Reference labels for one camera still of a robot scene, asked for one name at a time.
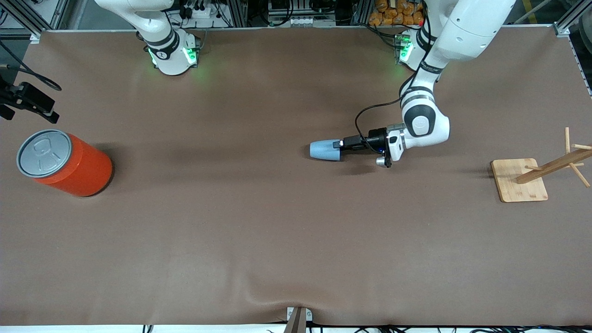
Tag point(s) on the wooden cup rack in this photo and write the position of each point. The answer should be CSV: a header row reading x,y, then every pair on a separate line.
x,y
520,185

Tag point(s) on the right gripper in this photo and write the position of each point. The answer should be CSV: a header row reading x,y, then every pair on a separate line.
x,y
22,96

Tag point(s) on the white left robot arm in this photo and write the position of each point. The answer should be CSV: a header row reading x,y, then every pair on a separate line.
x,y
467,27

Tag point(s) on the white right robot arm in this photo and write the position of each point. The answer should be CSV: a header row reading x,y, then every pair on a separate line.
x,y
173,55

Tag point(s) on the brown mount pole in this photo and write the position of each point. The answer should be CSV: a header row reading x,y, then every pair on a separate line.
x,y
297,323

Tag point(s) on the light blue cup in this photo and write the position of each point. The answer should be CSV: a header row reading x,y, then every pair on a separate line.
x,y
323,150

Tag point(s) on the brown table mat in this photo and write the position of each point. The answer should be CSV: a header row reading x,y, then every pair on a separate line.
x,y
296,222

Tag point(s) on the orange can with grey lid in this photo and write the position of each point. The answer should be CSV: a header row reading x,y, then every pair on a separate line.
x,y
83,171

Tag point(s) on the white connector strip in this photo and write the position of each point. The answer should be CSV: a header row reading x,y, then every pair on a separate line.
x,y
310,21

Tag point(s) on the white power strip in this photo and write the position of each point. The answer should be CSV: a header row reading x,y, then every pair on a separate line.
x,y
203,13

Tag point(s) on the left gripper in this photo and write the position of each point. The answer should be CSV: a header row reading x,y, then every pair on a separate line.
x,y
375,137

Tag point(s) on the orange snack bag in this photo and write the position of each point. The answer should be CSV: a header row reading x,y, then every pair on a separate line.
x,y
393,14

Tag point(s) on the aluminium frame profile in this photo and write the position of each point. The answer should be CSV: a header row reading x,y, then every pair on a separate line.
x,y
562,28
60,11

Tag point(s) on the grey metal clamp bracket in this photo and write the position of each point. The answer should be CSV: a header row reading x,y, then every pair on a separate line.
x,y
290,313

